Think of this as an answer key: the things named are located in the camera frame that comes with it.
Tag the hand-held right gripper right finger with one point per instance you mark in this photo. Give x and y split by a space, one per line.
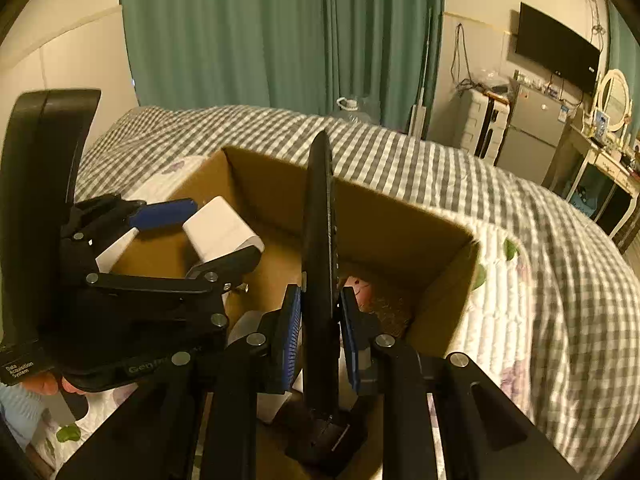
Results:
350 345

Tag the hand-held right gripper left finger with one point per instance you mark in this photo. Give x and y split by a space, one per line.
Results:
292 340

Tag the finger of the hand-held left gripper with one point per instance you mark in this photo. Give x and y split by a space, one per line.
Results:
225 265
160 212

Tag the white charger cube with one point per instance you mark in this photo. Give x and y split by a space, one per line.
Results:
220 230

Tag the pink glitter case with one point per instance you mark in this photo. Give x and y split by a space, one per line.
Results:
362 292

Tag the black remote control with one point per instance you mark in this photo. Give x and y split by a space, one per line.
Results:
320 260

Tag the brown cardboard box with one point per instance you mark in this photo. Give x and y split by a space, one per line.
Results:
400 240

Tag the person's left hand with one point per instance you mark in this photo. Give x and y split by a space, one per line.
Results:
45 385

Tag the white floral quilted mat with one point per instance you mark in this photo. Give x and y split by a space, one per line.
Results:
500 310

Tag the wide teal curtain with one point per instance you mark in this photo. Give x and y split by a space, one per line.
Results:
250 35

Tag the clear water bottle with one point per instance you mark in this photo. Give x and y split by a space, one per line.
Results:
352 110

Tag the white drawer cabinet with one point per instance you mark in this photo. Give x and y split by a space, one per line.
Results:
475 120

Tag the grey small fridge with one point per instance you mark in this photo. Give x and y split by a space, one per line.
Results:
530 130

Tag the white mop pole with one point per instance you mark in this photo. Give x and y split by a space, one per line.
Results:
425 60

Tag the clear plastic bag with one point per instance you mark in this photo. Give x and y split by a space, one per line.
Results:
487 78

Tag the white dressing table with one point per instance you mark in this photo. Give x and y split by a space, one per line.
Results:
595 160

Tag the white oval mirror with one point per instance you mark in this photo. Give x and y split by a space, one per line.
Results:
614 97

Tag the narrow teal curtain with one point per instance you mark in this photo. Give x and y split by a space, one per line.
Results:
625 45

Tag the small blue photo frame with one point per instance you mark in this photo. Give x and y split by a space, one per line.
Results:
601 122

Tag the black wall television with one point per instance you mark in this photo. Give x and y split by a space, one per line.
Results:
555 50

